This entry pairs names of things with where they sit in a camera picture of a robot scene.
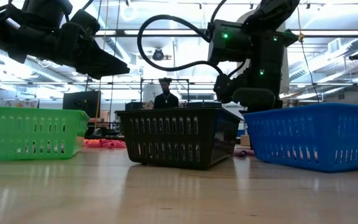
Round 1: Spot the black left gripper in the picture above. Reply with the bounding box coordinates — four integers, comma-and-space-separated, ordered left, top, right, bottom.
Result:
0, 18, 131, 80

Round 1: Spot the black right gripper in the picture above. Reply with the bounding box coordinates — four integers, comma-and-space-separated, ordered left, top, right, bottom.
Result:
213, 73, 284, 113

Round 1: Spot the magenta crayon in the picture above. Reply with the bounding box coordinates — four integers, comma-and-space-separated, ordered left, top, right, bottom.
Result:
233, 148, 255, 157

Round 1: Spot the pink crayon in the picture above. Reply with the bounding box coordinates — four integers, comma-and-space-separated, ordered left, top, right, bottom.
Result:
278, 149, 319, 161

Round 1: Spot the silver grey crayon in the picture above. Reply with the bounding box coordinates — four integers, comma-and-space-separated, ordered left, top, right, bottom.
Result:
16, 141, 65, 155

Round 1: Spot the black equipment box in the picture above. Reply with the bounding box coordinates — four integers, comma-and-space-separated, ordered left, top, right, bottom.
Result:
62, 90, 101, 119

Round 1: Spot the white cylindrical container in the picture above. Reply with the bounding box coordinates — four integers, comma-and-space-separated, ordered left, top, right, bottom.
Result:
142, 83, 167, 103

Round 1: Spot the black plastic basket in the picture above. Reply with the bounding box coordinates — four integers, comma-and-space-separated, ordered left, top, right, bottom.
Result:
116, 107, 242, 170

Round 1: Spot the person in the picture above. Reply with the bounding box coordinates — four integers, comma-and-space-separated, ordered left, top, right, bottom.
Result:
153, 77, 180, 110

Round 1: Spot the blue plastic basket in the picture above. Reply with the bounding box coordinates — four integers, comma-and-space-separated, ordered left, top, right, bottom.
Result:
242, 103, 358, 173

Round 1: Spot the green plastic basket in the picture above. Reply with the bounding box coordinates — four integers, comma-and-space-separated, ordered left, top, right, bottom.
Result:
0, 105, 90, 162

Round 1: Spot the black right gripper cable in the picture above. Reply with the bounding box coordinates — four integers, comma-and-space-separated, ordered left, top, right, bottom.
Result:
137, 14, 226, 77

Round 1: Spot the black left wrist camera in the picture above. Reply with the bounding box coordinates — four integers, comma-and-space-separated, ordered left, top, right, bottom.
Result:
70, 9, 101, 38

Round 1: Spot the black hanging cable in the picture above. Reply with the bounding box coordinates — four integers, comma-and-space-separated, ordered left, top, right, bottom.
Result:
295, 6, 320, 102

